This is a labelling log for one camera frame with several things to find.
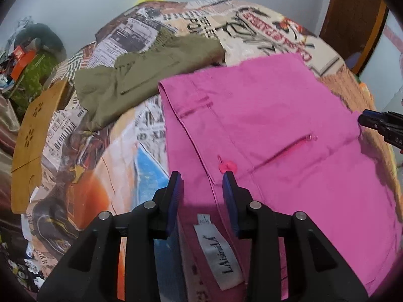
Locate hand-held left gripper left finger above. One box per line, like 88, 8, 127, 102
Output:
37, 171, 183, 302

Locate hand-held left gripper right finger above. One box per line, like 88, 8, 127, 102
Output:
222, 170, 369, 302

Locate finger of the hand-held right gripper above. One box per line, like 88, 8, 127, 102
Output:
363, 109, 403, 118
358, 114, 403, 152

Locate pink pants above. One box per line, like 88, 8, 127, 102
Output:
157, 53, 403, 302

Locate olive green pants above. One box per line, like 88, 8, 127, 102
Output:
74, 27, 225, 133

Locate printed newspaper pattern blanket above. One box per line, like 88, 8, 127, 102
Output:
20, 0, 398, 302

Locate brown wooden door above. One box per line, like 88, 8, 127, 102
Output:
319, 0, 390, 75

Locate dark floral cloth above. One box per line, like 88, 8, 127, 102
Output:
0, 242, 43, 291

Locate brown satin cloth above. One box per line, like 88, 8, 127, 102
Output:
0, 94, 23, 227

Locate green patterned cloth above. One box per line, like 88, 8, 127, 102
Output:
11, 50, 59, 114

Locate dark teal cushion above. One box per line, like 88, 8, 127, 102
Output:
22, 23, 67, 61

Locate orange box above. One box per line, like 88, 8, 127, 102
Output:
11, 47, 37, 81

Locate pink wall sticker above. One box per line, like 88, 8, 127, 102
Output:
383, 22, 403, 52

